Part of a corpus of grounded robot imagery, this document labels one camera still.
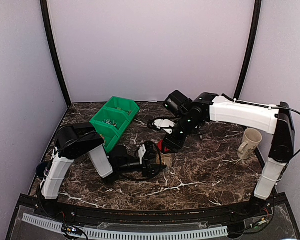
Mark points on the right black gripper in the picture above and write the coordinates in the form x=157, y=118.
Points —
x=175, y=145

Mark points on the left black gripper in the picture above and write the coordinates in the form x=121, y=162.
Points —
x=145, y=158

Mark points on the clear glass jar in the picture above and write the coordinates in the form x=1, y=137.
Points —
x=167, y=160

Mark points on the red jar lid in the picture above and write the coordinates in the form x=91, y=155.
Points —
x=163, y=149

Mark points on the green bin end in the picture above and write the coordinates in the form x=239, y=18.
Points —
x=127, y=106

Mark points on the green bin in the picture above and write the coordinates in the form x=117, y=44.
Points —
x=110, y=140
x=112, y=119

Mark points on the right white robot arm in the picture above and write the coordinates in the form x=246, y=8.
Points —
x=274, y=120

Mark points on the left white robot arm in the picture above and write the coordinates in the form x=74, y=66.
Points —
x=73, y=141

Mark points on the beige ceramic mug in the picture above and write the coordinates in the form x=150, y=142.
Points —
x=250, y=141

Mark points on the small green circuit board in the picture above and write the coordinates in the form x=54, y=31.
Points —
x=70, y=230

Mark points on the dark blue mug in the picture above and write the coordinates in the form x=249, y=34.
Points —
x=40, y=169

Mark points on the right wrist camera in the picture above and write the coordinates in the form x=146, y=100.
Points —
x=177, y=103

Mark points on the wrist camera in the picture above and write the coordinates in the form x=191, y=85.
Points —
x=118, y=156
x=177, y=103

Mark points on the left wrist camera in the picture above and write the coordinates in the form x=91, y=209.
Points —
x=118, y=156

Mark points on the black front rail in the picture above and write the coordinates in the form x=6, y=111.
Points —
x=91, y=216

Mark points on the white slotted cable duct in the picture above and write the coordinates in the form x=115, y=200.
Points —
x=98, y=234

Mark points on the right black frame post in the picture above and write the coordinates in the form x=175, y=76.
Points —
x=249, y=48

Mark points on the black frame post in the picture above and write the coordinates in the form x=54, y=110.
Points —
x=249, y=48
x=53, y=51

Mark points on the left black frame post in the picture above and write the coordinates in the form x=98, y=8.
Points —
x=53, y=51

